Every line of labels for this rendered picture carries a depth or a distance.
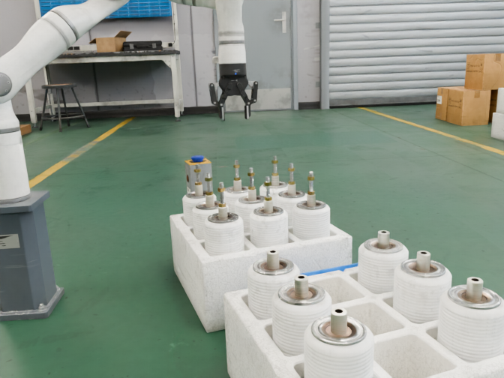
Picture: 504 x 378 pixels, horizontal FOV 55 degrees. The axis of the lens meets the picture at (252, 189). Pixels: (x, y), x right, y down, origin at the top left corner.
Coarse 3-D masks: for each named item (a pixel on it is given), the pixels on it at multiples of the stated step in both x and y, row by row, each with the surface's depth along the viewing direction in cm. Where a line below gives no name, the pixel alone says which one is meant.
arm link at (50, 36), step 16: (48, 16) 119; (32, 32) 117; (48, 32) 118; (64, 32) 120; (16, 48) 114; (32, 48) 116; (48, 48) 118; (64, 48) 122; (0, 64) 112; (16, 64) 114; (32, 64) 116; (0, 80) 111; (16, 80) 114; (0, 96) 112
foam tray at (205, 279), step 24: (192, 240) 124; (288, 240) 124; (312, 240) 121; (336, 240) 121; (192, 264) 121; (216, 264) 111; (240, 264) 113; (312, 264) 120; (336, 264) 122; (192, 288) 124; (216, 288) 112; (240, 288) 114; (216, 312) 114
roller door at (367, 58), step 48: (336, 0) 578; (384, 0) 582; (432, 0) 586; (480, 0) 590; (336, 48) 593; (384, 48) 598; (432, 48) 601; (480, 48) 604; (336, 96) 607; (384, 96) 611; (432, 96) 616
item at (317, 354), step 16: (304, 336) 67; (368, 336) 66; (304, 352) 68; (320, 352) 64; (336, 352) 63; (352, 352) 63; (368, 352) 64; (304, 368) 68; (320, 368) 64; (336, 368) 63; (352, 368) 63; (368, 368) 65
